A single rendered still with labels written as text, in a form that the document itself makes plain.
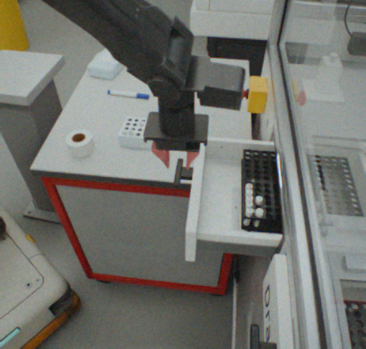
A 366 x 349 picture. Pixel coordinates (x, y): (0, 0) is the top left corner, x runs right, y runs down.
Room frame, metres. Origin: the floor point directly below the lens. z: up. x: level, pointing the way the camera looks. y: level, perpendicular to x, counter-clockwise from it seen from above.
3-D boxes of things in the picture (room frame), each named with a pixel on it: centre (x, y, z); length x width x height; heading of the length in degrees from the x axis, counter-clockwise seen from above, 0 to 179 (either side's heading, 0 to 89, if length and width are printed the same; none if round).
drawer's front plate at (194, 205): (0.45, -0.03, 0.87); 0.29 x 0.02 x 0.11; 173
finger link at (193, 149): (0.43, 0.01, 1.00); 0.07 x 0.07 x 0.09; 85
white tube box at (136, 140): (0.72, 0.11, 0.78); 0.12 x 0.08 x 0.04; 81
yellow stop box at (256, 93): (0.76, -0.19, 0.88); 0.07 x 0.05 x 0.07; 173
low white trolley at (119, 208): (0.88, 0.08, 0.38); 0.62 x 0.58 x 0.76; 173
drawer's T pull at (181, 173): (0.45, 0.00, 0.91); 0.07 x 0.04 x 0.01; 173
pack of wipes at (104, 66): (1.10, 0.26, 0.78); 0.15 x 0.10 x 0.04; 161
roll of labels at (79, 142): (0.68, 0.28, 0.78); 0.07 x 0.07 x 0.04
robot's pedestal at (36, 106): (1.09, 0.63, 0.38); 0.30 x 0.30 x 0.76; 78
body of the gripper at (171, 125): (0.43, 0.01, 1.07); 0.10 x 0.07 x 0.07; 85
